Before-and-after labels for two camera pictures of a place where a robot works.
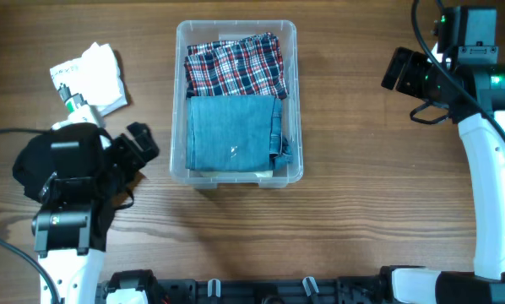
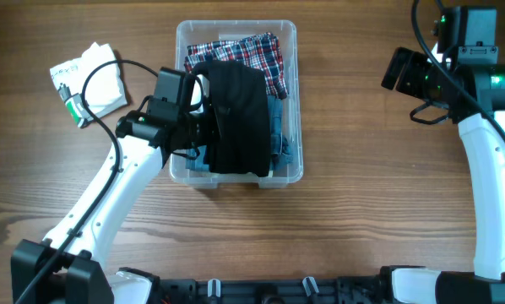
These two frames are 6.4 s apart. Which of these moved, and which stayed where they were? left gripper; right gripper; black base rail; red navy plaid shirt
Moved: left gripper
Stayed: black base rail; right gripper; red navy plaid shirt
